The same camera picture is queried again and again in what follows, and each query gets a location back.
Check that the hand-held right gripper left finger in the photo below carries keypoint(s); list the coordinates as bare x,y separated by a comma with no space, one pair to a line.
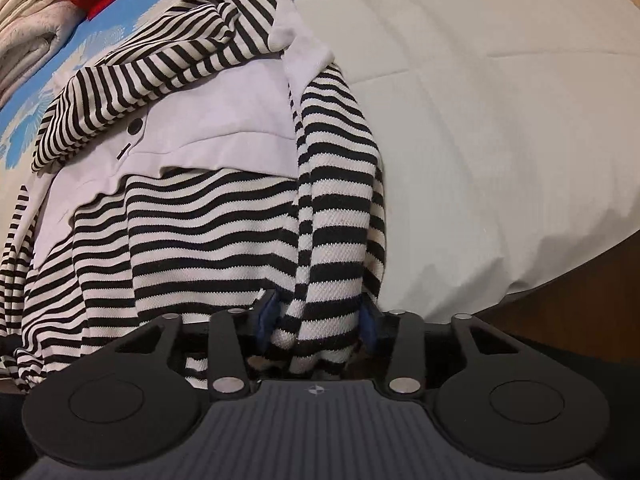
268,321

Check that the blue and white bed sheet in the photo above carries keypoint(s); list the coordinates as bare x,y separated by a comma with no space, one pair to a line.
475,135

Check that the white folded fleece blanket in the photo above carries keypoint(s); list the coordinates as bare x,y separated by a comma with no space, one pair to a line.
30,25

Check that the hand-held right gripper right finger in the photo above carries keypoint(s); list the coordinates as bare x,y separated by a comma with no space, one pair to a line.
371,326

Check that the wooden bed frame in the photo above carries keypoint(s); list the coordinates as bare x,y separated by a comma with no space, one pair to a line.
575,305

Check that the striped and white hooded top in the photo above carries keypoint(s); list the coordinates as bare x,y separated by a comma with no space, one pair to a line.
210,210

